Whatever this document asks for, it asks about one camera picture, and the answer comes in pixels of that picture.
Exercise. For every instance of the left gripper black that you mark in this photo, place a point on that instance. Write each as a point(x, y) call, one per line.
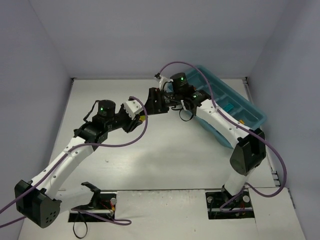
point(130, 123)

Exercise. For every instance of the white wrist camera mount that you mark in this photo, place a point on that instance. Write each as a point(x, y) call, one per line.
point(133, 108)
point(163, 81)

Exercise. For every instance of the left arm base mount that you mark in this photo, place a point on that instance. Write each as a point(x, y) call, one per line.
point(103, 204)

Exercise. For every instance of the green yellow blue lego stack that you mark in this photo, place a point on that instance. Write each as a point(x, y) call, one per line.
point(142, 119)

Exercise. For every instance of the teal divided plastic tray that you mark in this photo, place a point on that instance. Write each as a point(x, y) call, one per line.
point(223, 94)

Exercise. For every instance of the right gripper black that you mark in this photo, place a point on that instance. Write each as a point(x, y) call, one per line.
point(155, 101)

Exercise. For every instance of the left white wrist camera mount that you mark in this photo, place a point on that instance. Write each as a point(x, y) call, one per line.
point(133, 108)

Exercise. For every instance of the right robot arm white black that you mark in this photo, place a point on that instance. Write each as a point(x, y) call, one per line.
point(247, 144)

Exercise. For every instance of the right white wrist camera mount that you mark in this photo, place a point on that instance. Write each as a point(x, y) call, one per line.
point(163, 81)

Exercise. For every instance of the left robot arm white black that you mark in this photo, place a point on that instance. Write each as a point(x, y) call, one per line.
point(39, 199)

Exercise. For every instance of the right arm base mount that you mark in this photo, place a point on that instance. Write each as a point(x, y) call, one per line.
point(218, 207)

